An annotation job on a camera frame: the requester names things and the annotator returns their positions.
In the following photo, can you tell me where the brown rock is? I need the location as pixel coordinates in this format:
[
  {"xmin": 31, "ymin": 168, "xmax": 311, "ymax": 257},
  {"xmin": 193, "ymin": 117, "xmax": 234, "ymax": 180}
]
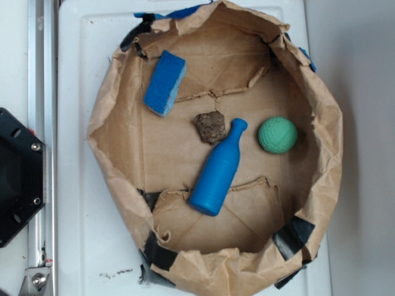
[{"xmin": 194, "ymin": 111, "xmax": 227, "ymax": 146}]

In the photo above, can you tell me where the blue plastic bottle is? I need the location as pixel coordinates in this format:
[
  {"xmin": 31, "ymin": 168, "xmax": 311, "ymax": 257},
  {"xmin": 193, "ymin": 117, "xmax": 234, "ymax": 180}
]
[{"xmin": 189, "ymin": 118, "xmax": 247, "ymax": 216}]

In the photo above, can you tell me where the green dimpled ball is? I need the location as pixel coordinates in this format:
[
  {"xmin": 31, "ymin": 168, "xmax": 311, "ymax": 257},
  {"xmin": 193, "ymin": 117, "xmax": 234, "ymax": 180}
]
[{"xmin": 258, "ymin": 117, "xmax": 297, "ymax": 154}]

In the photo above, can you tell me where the blue sponge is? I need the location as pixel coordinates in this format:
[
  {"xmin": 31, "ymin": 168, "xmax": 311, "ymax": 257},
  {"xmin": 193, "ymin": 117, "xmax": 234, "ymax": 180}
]
[{"xmin": 143, "ymin": 51, "xmax": 186, "ymax": 117}]

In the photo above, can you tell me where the brown paper bag bin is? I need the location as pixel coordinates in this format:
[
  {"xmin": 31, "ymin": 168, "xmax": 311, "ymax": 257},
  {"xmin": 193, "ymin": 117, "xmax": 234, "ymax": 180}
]
[{"xmin": 87, "ymin": 1, "xmax": 343, "ymax": 295}]

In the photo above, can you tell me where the white plastic tray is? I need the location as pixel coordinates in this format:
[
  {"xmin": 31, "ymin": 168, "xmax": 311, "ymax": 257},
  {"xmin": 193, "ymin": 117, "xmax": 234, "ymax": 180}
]
[{"xmin": 57, "ymin": 0, "xmax": 333, "ymax": 296}]

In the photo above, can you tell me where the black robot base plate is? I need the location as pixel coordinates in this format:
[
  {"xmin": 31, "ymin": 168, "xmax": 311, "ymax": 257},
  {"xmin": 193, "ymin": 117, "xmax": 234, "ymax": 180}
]
[{"xmin": 1, "ymin": 107, "xmax": 45, "ymax": 248}]

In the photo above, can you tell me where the aluminium frame rail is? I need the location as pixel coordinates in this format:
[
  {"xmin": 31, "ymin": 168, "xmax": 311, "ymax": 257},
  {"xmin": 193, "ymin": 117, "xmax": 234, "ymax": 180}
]
[{"xmin": 28, "ymin": 1, "xmax": 60, "ymax": 295}]

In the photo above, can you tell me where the metal corner bracket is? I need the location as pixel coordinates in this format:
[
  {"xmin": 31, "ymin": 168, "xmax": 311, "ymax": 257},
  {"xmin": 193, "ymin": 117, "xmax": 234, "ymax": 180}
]
[{"xmin": 19, "ymin": 266, "xmax": 51, "ymax": 296}]

